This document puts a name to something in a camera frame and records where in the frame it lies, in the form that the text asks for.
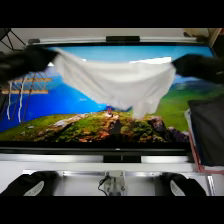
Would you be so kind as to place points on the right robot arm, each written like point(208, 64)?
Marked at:
point(200, 66)

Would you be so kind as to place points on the black garment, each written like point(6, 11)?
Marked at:
point(210, 133)

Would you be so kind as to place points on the white T-shirt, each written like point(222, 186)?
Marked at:
point(116, 80)

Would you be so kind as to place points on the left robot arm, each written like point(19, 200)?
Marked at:
point(23, 61)

